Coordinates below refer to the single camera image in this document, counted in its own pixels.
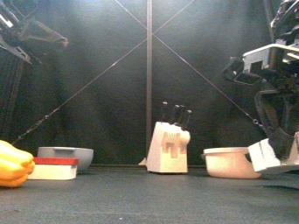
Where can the white block with red top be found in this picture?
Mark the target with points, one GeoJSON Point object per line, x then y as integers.
{"type": "Point", "coordinates": [53, 172]}

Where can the yellow toy bell pepper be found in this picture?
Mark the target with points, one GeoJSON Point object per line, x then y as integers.
{"type": "Point", "coordinates": [14, 166]}

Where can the small beige wedge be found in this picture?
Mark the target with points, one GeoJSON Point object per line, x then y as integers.
{"type": "Point", "coordinates": [143, 162]}

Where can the metal vertical frame pole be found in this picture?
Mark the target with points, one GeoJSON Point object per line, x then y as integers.
{"type": "Point", "coordinates": [149, 58]}

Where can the beige wooden knife block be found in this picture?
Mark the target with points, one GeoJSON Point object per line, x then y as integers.
{"type": "Point", "coordinates": [163, 157]}

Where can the grey toy bowl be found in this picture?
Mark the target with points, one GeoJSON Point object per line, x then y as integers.
{"type": "Point", "coordinates": [78, 157]}

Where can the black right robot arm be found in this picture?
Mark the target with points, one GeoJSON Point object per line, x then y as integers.
{"type": "Point", "coordinates": [287, 17]}

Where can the white toy sushi roll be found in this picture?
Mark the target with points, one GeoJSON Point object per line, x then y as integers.
{"type": "Point", "coordinates": [261, 159]}

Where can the black rear frame rail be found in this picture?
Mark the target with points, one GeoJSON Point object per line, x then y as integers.
{"type": "Point", "coordinates": [117, 166]}

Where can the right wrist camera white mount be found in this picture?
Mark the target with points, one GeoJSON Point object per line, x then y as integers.
{"type": "Point", "coordinates": [253, 58]}

